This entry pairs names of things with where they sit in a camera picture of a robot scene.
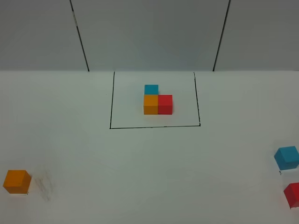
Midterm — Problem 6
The orange template block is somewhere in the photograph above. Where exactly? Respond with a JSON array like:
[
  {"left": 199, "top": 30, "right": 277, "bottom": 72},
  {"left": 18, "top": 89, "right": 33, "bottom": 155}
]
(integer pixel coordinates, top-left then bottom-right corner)
[{"left": 143, "top": 95, "right": 158, "bottom": 115}]

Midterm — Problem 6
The red template block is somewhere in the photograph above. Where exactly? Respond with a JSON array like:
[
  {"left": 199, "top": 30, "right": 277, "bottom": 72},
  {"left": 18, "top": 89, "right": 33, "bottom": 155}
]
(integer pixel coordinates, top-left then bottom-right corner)
[{"left": 158, "top": 95, "right": 173, "bottom": 115}]

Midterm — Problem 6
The blue template block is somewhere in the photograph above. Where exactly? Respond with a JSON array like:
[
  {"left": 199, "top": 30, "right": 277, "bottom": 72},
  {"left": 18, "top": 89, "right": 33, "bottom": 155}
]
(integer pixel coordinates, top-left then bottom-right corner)
[{"left": 144, "top": 84, "right": 159, "bottom": 95}]

